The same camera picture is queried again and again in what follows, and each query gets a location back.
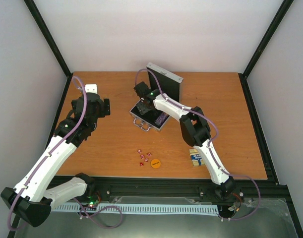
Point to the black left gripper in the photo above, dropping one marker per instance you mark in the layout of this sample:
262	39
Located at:
105	108

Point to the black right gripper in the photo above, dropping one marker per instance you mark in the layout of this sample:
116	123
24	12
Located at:
143	109

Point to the aluminium poker case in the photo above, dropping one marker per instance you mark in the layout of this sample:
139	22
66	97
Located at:
167	87

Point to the purple poker chip stack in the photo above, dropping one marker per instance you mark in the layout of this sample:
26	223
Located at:
161	119

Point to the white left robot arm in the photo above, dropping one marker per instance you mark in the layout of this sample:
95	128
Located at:
31	199

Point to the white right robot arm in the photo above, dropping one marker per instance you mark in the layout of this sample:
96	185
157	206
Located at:
195	132

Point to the orange dealer button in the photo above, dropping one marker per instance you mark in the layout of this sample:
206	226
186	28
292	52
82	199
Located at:
155	163

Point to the blue playing card box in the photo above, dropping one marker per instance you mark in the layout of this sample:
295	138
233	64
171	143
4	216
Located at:
196	158

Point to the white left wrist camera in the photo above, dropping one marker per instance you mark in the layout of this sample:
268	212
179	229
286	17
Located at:
88	88

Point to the light blue cable duct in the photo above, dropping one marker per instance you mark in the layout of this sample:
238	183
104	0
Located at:
143	209

